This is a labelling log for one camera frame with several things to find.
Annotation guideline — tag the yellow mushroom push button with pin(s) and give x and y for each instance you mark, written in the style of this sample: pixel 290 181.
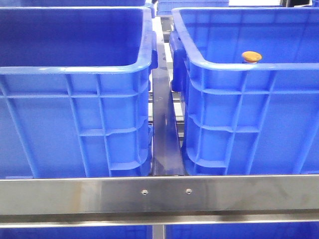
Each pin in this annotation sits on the yellow mushroom push button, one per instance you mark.
pixel 251 57

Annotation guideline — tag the steel centre divider bar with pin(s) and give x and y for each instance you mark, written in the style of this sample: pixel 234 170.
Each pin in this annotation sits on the steel centre divider bar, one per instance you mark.
pixel 166 146

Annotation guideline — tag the large blue plastic crate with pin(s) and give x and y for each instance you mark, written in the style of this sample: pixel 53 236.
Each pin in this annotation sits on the large blue plastic crate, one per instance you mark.
pixel 242 118

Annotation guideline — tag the left blue plastic crate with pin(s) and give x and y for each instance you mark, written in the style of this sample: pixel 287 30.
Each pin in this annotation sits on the left blue plastic crate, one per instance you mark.
pixel 74 88

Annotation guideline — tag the distant tall blue crate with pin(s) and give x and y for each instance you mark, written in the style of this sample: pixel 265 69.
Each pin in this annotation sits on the distant tall blue crate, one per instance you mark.
pixel 165 6

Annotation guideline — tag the blue crate far left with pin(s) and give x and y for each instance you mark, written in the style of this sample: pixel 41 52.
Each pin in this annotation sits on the blue crate far left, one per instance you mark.
pixel 49 3

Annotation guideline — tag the lower left blue crate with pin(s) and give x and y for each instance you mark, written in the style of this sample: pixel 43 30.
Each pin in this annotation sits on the lower left blue crate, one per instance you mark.
pixel 113 232

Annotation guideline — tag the lower right blue crate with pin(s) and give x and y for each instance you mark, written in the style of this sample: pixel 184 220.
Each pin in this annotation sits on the lower right blue crate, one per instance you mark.
pixel 300 230

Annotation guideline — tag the steel front shelf rail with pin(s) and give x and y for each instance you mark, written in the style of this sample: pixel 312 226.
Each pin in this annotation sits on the steel front shelf rail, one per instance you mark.
pixel 166 200

